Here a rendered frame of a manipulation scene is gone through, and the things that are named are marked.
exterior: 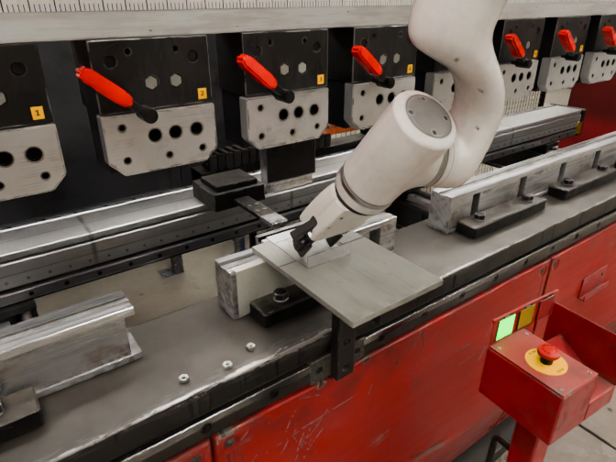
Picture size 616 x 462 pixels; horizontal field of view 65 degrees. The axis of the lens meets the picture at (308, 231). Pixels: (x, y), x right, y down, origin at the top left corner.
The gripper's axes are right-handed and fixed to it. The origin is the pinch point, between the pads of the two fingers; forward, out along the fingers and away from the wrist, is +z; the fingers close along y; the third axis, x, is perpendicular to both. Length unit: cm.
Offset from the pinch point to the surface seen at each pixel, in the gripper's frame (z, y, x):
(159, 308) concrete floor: 172, -13, -44
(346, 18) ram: -21.1, -9.7, -25.7
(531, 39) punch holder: -17, -62, -22
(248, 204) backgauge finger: 16.3, -0.2, -16.3
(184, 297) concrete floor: 173, -27, -45
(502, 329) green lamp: 4.8, -31.4, 27.4
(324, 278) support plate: -2.8, 4.0, 7.0
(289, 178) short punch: -0.2, -0.7, -11.9
